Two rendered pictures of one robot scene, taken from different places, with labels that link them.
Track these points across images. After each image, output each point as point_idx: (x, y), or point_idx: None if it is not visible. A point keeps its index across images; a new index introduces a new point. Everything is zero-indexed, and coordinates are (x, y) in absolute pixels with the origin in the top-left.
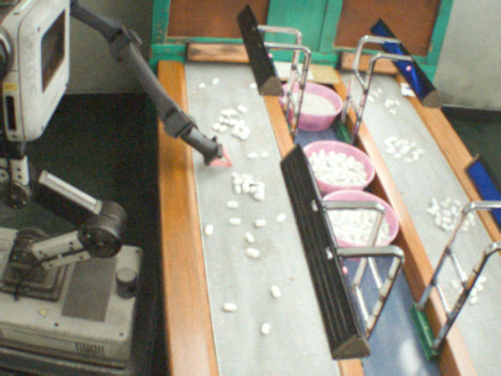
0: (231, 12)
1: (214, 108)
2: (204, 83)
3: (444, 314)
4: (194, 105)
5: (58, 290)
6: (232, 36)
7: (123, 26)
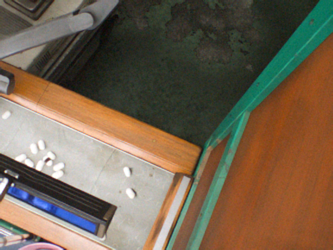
0: (182, 237)
1: (79, 163)
2: (127, 175)
3: None
4: (95, 146)
5: (6, 1)
6: (175, 240)
7: (104, 10)
